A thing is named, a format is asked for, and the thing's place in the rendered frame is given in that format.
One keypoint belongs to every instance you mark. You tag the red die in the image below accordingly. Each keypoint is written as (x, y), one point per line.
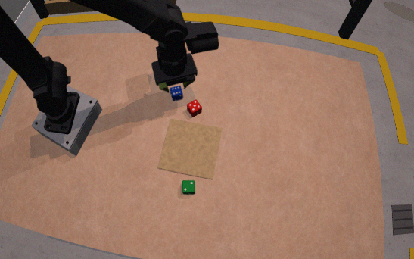
(194, 108)

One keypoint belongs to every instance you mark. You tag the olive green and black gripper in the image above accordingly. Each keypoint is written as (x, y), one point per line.
(173, 73)

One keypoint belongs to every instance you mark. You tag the green die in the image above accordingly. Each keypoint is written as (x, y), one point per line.
(188, 187)

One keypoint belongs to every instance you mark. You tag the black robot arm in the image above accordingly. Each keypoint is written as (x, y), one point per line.
(147, 16)

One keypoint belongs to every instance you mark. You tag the blue die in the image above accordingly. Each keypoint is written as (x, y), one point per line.
(176, 93)

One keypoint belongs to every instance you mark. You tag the tan flat mat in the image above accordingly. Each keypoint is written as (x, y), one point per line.
(190, 148)

